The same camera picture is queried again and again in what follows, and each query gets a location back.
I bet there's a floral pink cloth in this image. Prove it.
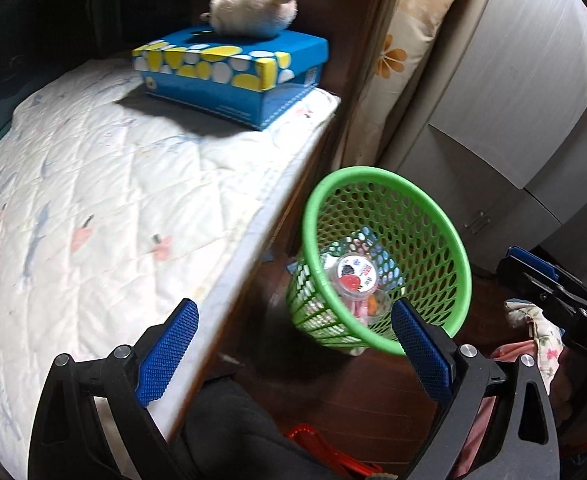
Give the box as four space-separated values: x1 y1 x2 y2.
453 299 567 471

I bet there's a green mesh basket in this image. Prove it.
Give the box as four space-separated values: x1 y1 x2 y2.
286 166 473 358

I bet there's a person's right hand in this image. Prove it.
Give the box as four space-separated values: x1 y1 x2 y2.
548 349 587 441

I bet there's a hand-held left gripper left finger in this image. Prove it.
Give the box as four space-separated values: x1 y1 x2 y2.
28 298 199 480

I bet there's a white wardrobe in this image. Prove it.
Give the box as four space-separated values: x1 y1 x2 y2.
378 0 587 281

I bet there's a beige floral cushion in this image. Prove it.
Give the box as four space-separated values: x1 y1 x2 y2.
333 0 479 171

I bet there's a white quilted mat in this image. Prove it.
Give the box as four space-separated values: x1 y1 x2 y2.
0 57 341 456

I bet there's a blue dotted tissue box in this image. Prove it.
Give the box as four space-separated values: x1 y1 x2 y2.
132 26 330 132

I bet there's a beige plush toy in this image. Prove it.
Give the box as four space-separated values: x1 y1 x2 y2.
201 0 299 38

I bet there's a clear cup with printed lid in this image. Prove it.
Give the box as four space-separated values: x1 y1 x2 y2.
331 252 379 296

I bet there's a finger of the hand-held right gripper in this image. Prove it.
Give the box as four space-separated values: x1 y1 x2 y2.
496 258 581 322
507 246 587 311

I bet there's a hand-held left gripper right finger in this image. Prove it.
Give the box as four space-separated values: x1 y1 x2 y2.
391 297 559 480

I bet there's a dark wooden side panel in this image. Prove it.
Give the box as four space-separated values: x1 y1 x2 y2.
188 0 409 181

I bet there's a person's black trouser leg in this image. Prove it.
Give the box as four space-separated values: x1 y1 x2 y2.
174 375 334 480

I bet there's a red plastic object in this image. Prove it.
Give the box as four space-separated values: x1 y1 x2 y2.
284 424 384 480

